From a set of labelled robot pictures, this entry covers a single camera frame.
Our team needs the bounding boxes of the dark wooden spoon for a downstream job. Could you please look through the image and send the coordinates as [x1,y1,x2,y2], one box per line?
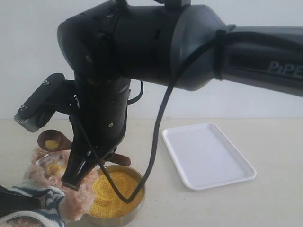
[37,130,131,166]

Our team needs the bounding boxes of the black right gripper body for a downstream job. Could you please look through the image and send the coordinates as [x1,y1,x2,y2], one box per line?
[69,115,125,166]

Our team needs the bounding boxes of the black cable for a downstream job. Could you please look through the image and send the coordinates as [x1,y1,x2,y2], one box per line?
[42,0,237,204]

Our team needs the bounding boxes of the white plastic tray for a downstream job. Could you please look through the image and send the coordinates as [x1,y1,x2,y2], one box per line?
[161,123,257,191]

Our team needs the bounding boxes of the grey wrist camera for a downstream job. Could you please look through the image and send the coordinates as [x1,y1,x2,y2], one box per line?
[14,73,76,133]

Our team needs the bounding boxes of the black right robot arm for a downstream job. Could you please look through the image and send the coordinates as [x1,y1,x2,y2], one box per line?
[57,0,303,190]

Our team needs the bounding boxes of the yellow millet grains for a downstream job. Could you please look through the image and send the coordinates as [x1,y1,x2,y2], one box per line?
[89,171,143,219]

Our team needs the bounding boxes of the steel bowl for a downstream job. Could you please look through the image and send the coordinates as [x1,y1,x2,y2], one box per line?
[84,165,145,227]

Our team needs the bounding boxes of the tan teddy bear striped sweater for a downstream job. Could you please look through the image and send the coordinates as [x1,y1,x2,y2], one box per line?
[0,146,100,227]

